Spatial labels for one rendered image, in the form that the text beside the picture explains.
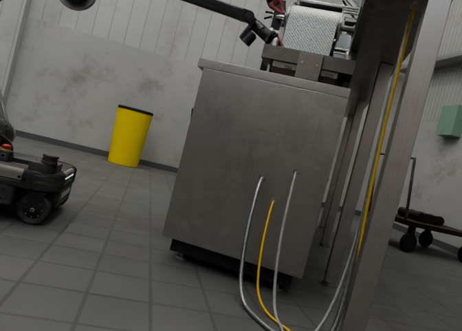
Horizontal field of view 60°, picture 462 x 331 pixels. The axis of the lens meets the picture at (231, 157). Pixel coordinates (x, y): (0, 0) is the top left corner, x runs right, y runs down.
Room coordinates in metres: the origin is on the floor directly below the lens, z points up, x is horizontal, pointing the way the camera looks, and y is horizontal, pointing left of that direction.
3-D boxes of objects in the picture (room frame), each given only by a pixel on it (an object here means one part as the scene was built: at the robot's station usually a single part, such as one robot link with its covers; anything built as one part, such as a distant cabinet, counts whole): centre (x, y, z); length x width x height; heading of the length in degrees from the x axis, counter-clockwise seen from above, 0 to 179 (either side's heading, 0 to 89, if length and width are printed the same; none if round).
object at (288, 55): (1.80, -0.23, 1.00); 0.40 x 0.16 x 0.06; 78
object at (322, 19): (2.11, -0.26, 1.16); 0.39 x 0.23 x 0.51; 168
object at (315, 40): (1.92, -0.22, 1.11); 0.23 x 0.01 x 0.18; 78
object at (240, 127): (2.92, -0.36, 0.43); 2.52 x 0.64 x 0.86; 168
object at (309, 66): (1.70, -0.23, 0.97); 0.10 x 0.03 x 0.11; 78
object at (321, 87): (2.92, -0.34, 0.88); 2.52 x 0.66 x 0.04; 168
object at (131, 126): (5.23, 1.36, 0.37); 0.47 x 0.47 x 0.74
